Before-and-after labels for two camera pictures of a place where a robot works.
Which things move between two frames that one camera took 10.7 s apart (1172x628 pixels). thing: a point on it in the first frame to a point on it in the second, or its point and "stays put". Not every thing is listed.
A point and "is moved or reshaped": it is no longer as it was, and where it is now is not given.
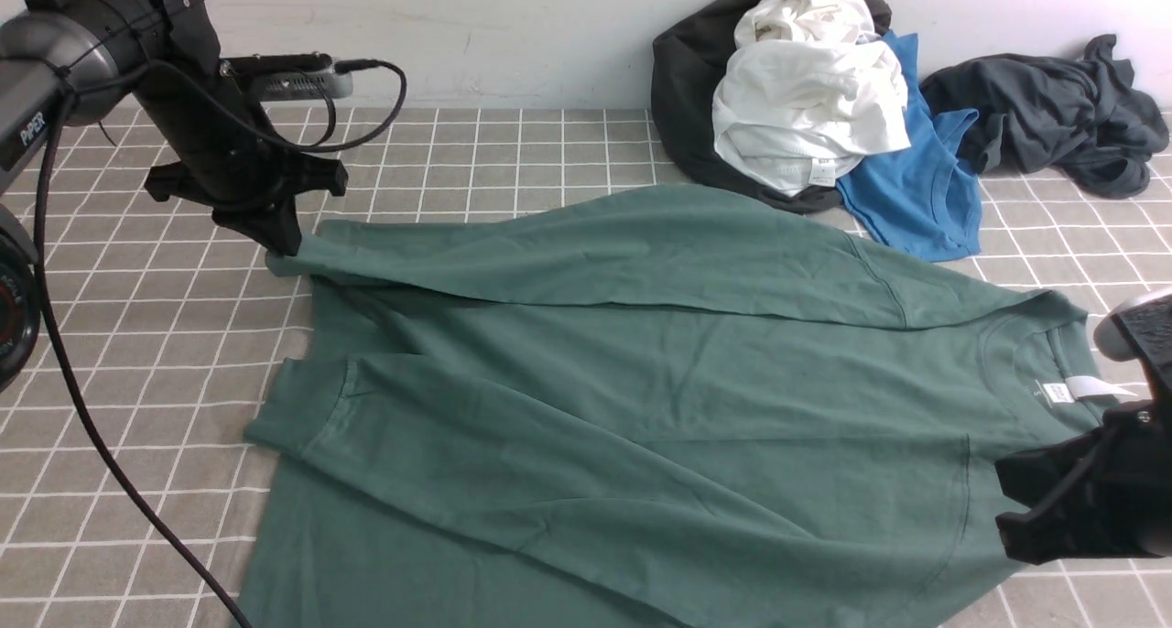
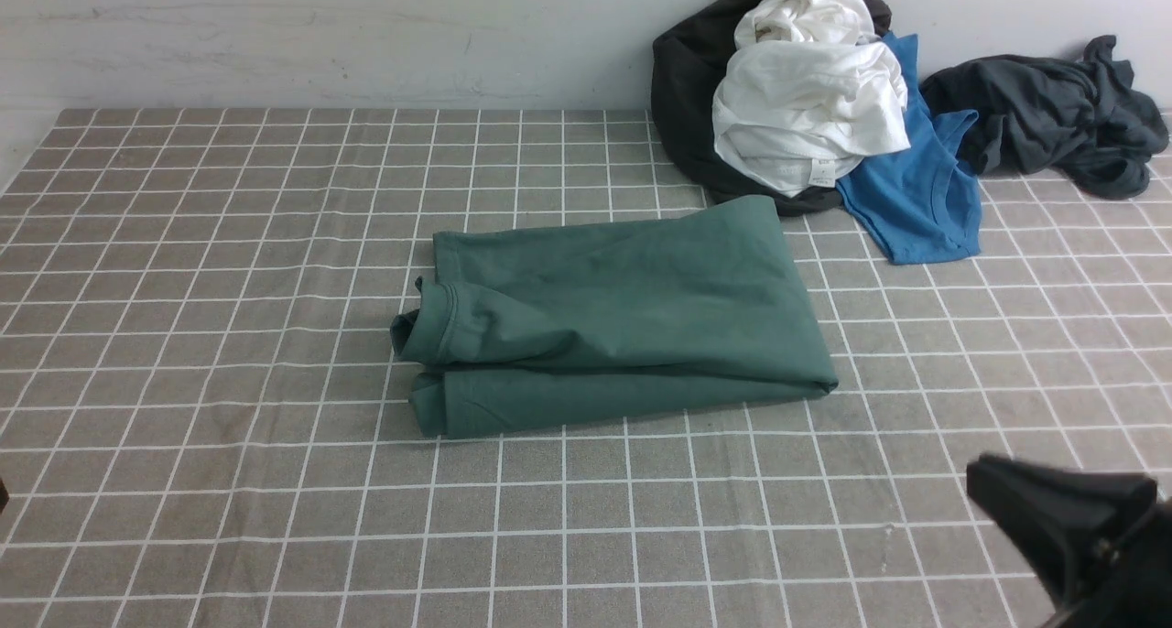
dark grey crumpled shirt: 1084,114 stays put
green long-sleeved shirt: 643,407 is moved or reshaped
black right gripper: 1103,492 to 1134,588
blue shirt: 922,197 stays put
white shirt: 809,86 stays put
